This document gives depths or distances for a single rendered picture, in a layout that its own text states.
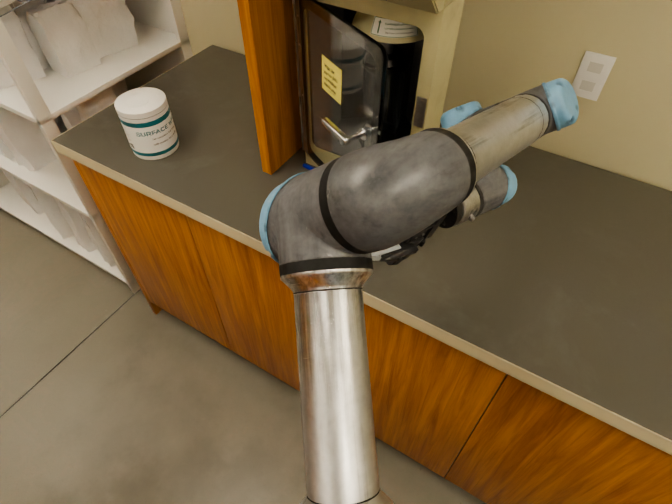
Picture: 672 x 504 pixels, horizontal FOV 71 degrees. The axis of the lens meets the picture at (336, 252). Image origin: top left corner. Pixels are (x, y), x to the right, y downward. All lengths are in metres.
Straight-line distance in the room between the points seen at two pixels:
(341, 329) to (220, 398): 1.45
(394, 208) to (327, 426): 0.25
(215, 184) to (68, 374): 1.21
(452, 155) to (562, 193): 0.86
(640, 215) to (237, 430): 1.47
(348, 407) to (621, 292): 0.77
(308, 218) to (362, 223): 0.07
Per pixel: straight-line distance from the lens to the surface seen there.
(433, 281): 1.04
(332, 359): 0.54
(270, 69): 1.16
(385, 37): 1.03
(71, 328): 2.36
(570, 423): 1.14
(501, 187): 0.88
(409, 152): 0.49
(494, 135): 0.62
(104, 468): 2.00
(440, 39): 0.97
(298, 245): 0.54
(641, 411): 1.03
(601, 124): 1.45
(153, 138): 1.37
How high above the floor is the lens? 1.75
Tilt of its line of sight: 49 degrees down
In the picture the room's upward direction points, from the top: straight up
